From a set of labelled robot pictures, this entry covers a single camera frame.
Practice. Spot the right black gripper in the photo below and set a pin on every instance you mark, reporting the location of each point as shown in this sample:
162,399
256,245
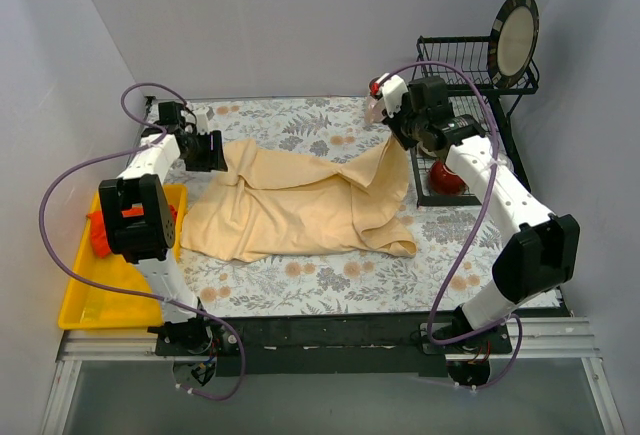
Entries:
396,127

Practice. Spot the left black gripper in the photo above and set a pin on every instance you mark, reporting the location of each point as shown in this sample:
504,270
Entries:
211,150

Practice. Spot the beige t shirt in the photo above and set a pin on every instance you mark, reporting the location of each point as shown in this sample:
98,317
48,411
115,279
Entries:
282,203

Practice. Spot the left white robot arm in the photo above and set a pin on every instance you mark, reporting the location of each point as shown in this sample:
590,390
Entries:
137,217

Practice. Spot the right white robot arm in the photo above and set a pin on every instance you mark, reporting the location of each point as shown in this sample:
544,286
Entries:
539,247

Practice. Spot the pink ceramic mug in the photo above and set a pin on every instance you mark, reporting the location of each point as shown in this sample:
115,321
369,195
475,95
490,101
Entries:
375,109

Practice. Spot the red bowl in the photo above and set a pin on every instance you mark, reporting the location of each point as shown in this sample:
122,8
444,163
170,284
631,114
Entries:
443,181

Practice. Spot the black rimmed beige plate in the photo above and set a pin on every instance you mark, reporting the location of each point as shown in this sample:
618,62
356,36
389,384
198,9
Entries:
512,42

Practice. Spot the orange red cloth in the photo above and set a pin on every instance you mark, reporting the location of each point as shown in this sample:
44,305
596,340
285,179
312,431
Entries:
98,237

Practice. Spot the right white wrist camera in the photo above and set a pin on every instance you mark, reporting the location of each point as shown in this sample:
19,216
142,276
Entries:
392,90

